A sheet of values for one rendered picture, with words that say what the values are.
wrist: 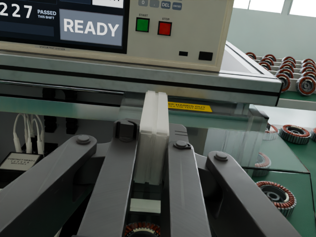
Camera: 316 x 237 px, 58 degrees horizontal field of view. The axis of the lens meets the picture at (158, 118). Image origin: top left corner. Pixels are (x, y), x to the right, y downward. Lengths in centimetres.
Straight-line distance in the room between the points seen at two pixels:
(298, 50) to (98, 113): 733
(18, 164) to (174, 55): 35
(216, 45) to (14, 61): 34
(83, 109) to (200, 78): 21
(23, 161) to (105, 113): 18
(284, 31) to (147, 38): 703
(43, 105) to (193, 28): 29
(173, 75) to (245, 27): 667
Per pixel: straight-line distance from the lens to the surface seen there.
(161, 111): 17
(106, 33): 52
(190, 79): 50
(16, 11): 55
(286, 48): 760
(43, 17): 54
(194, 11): 51
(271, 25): 734
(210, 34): 52
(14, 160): 60
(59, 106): 54
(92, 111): 52
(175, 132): 16
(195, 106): 49
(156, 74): 50
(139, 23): 50
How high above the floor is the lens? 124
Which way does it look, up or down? 25 degrees down
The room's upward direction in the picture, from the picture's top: 7 degrees clockwise
